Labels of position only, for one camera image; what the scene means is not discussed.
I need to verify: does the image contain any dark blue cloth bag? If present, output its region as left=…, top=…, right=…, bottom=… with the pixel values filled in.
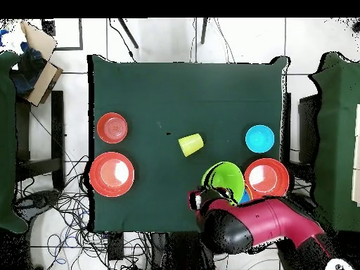
left=9, top=41, right=49, bottom=96

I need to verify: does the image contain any green plastic bowl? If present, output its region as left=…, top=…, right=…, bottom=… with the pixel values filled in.
left=200, top=160, right=246, bottom=207

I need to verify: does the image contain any black pedestal foot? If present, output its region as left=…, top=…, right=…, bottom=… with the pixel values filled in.
left=13, top=189, right=61, bottom=214

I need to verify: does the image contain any small orange-red plastic bowl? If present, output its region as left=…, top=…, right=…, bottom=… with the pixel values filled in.
left=96, top=112, right=129, bottom=145

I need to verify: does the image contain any small cyan plastic bowl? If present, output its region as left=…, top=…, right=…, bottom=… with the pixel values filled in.
left=245, top=124, right=276, bottom=154

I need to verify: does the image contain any yellow plastic cup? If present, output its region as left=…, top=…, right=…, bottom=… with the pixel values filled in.
left=177, top=132, right=205, bottom=158

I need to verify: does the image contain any black floor frame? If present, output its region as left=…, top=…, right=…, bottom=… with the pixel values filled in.
left=41, top=18, right=84, bottom=51

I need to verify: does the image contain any large red plastic bowl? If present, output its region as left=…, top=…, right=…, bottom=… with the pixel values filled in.
left=89, top=151, right=135, bottom=198
left=243, top=157, right=290, bottom=200

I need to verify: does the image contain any dark green tablecloth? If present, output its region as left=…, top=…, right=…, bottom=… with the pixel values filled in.
left=86, top=53, right=290, bottom=235

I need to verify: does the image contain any black stool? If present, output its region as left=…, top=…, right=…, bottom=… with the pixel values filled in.
left=15, top=89, right=67, bottom=192

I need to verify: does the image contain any white box stack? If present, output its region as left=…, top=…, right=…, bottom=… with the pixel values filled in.
left=351, top=103, right=360, bottom=207

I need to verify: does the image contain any tangle of floor cables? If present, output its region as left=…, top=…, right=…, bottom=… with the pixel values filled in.
left=13, top=154, right=167, bottom=270

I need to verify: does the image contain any large blue plastic bowl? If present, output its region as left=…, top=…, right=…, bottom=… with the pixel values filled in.
left=238, top=188, right=252, bottom=205

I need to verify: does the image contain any green cloth covered side table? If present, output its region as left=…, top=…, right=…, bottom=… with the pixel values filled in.
left=306, top=51, right=360, bottom=233
left=0, top=50, right=29, bottom=234

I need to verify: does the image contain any cardboard box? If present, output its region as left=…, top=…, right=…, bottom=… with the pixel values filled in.
left=19, top=20, right=64, bottom=108

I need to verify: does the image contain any black tripod leg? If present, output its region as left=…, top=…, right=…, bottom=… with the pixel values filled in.
left=200, top=18, right=210, bottom=45
left=117, top=18, right=139, bottom=49

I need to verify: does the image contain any large orange plastic bowl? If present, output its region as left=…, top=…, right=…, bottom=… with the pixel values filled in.
left=243, top=183, right=255, bottom=201

